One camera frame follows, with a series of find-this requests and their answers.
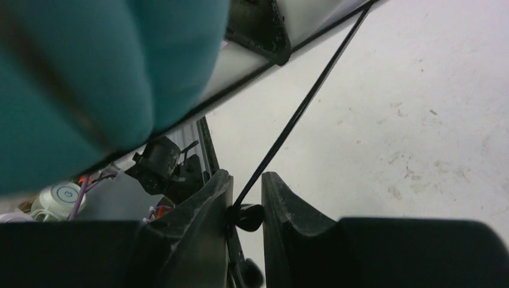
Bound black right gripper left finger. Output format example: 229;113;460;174
1;170;233;287

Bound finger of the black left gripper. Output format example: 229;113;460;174
225;0;291;66

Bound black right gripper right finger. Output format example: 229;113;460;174
262;172;508;287

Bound thin black earbud cable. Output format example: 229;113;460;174
224;0;379;288

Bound teal cat ear headphones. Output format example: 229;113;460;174
0;0;391;196

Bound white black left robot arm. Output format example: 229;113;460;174
126;1;291;203

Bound mint green headphones in bin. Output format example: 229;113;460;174
29;182;88;221

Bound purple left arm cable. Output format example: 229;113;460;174
67;170;176;223

